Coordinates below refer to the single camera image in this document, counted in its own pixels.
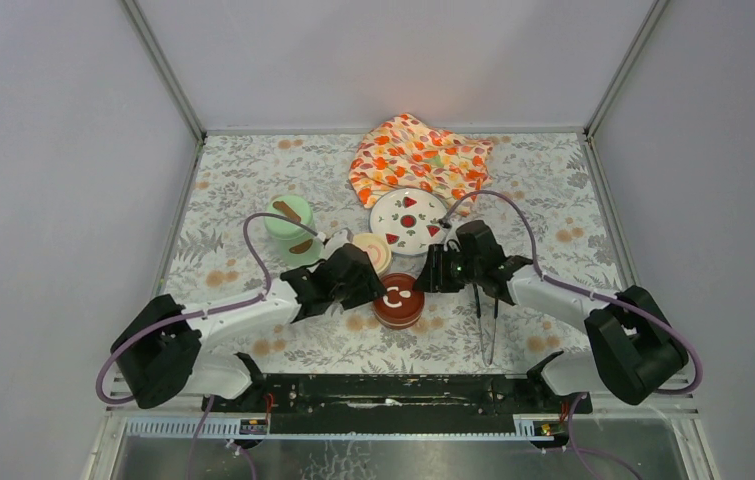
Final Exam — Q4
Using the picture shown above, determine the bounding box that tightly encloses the white plate blue rim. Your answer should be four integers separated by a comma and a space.
369, 188, 448, 256

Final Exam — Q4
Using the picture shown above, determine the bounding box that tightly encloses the red brown round lid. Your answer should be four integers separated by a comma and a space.
373, 273, 425, 319

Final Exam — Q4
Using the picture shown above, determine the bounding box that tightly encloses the green lid brown handle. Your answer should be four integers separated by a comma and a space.
264, 195, 315, 240

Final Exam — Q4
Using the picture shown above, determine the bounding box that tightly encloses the floral orange cloth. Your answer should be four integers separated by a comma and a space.
348, 113, 496, 209

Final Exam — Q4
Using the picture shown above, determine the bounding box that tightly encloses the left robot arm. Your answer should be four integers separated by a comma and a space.
96, 243, 387, 411

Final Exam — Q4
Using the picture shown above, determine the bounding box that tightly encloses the cream lid pink handle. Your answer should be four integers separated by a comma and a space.
352, 233, 392, 276

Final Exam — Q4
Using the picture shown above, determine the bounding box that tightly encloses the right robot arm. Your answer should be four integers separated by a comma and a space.
414, 220, 689, 412

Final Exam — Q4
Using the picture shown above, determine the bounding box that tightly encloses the green container cup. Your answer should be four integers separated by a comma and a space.
273, 231, 323, 267

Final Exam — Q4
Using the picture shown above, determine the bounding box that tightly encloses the floral tablecloth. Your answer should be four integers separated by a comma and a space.
164, 133, 625, 374

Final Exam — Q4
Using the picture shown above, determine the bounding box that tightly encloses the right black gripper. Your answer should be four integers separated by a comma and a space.
412, 244, 482, 294

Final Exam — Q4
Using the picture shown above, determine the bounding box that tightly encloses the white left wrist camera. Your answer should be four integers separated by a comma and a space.
322, 228, 353, 259

